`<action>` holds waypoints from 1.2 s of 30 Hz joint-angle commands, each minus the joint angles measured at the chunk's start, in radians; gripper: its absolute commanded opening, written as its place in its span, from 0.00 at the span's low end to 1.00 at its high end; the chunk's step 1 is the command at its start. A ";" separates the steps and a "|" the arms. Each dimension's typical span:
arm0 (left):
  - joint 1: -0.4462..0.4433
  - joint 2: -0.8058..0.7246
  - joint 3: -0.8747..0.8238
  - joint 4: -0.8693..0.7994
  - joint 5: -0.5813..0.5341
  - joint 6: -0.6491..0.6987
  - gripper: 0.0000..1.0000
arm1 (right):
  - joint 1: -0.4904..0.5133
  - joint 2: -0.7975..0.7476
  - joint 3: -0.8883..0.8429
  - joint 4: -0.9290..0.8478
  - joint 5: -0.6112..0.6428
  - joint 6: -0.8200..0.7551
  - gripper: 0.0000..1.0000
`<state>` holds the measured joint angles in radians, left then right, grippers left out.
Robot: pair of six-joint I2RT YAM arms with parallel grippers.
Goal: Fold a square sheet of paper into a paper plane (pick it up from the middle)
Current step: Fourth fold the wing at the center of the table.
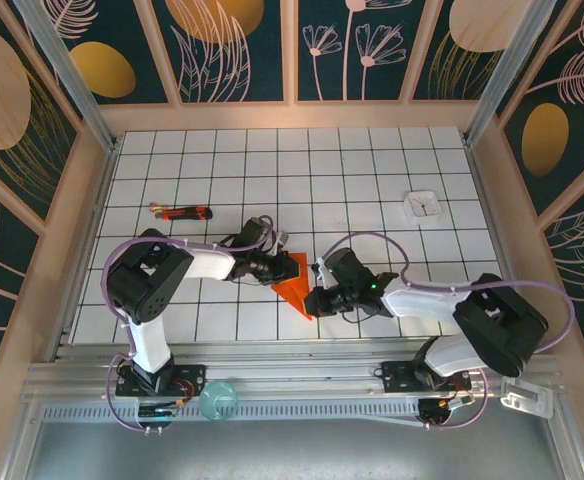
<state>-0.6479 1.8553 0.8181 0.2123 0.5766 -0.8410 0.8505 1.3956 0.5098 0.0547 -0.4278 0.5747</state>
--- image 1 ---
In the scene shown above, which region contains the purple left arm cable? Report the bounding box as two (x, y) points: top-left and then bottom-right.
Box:
(100, 214), (276, 434)

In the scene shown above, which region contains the orange cloth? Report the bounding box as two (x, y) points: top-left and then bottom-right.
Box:
(270, 252), (318, 321)

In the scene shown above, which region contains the clear teal glass bowl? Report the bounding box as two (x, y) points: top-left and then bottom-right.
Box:
(198, 379), (239, 422)

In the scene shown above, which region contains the grey slotted cable duct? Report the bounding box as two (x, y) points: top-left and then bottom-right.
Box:
(39, 402), (423, 424)

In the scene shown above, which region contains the aluminium front rail frame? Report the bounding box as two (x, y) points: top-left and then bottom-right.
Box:
(21, 339), (563, 401)

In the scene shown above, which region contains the aluminium corner post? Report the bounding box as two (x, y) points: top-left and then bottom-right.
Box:
(14, 0), (121, 151)
(464, 0), (573, 146)

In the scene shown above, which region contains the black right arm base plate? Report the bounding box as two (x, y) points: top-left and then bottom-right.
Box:
(380, 360), (472, 396)

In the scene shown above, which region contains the white bracket clip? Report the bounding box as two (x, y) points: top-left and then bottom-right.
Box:
(499, 377), (556, 419)

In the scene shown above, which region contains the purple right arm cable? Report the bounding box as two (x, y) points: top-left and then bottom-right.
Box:
(319, 232), (577, 432)

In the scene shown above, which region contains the white square clock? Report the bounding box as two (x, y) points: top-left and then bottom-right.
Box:
(402, 189), (443, 225)

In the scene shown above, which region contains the aluminium side rail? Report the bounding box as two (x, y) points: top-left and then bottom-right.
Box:
(46, 142), (121, 361)
(464, 139), (541, 354)

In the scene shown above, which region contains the small black circuit board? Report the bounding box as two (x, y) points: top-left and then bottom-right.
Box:
(136, 401), (183, 420)
(418, 397), (476, 426)

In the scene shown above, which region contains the orange black utility knife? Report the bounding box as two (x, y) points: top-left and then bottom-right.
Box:
(155, 205), (214, 223)

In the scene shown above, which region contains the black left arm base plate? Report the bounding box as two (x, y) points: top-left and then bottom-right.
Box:
(115, 363), (208, 397)

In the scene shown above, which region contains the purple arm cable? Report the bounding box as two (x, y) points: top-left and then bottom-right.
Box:
(319, 232), (577, 432)
(100, 214), (276, 434)

